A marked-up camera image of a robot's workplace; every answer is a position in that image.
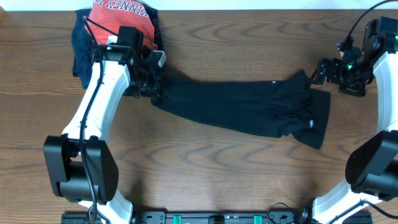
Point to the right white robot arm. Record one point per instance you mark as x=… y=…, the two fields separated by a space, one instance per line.
x=371 y=170

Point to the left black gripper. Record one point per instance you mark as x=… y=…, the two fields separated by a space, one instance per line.
x=157 y=91

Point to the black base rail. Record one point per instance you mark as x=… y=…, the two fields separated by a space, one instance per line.
x=276 y=215

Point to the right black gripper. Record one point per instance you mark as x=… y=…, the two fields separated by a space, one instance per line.
x=335 y=65

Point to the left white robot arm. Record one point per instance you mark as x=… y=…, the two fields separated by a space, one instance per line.
x=80 y=165

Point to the navy folded t-shirt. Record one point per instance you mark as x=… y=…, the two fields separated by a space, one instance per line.
x=82 y=46

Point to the orange folded t-shirt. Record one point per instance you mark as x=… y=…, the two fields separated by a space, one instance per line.
x=110 y=15

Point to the black t-shirt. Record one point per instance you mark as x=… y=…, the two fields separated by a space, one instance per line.
x=272 y=108

